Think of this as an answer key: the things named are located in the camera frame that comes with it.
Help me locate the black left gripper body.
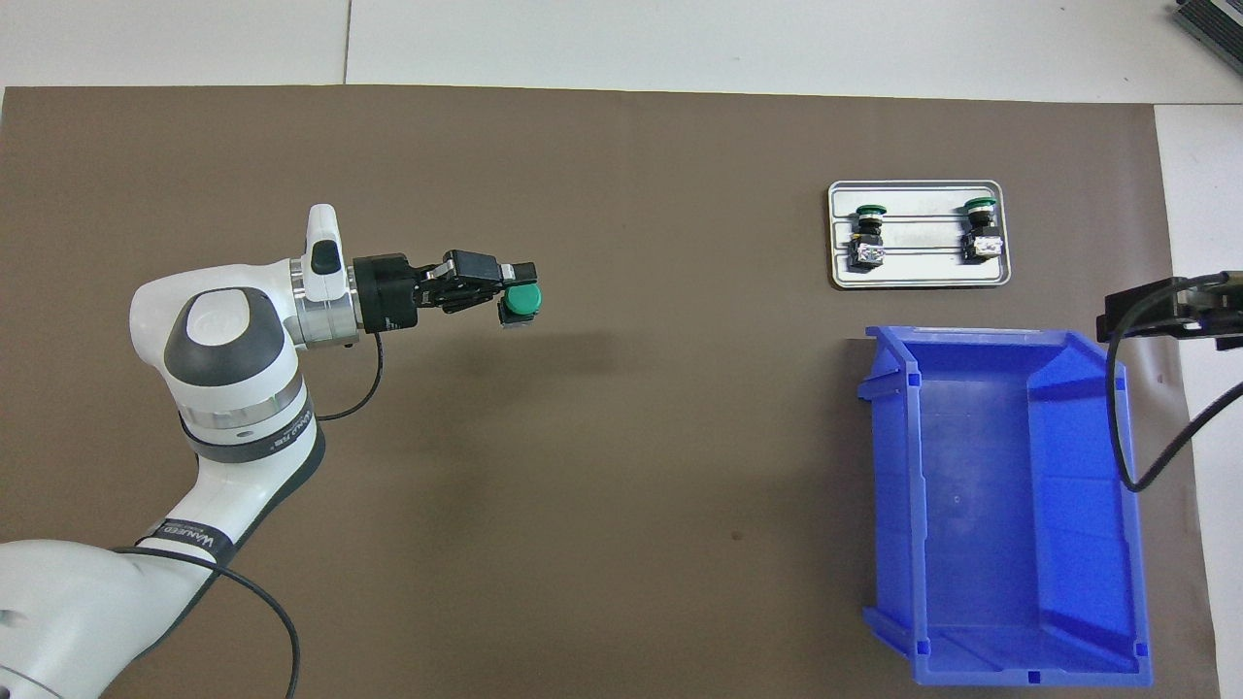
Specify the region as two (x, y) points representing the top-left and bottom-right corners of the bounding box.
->
(353, 254), (450, 336)

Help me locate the green push button switch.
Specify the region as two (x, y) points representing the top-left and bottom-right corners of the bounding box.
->
(959, 196), (1004, 265)
(497, 282), (543, 329)
(848, 202), (890, 273)

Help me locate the brown table mat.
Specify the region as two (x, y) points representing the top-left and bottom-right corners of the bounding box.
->
(0, 85), (1220, 699)

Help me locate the blue plastic storage bin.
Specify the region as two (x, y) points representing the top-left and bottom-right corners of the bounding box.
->
(857, 325), (1154, 688)

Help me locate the grey metal tray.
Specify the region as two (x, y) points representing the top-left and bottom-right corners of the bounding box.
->
(827, 180), (1012, 290)

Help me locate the grey ribbed device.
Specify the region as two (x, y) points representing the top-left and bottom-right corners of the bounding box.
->
(1170, 0), (1243, 61)

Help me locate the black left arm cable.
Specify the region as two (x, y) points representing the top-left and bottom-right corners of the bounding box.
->
(115, 330), (386, 699)

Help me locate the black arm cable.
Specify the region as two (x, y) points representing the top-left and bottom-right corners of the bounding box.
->
(115, 330), (386, 699)
(1107, 275), (1243, 493)

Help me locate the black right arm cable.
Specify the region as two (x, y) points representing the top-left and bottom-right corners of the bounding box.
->
(1107, 275), (1243, 493)

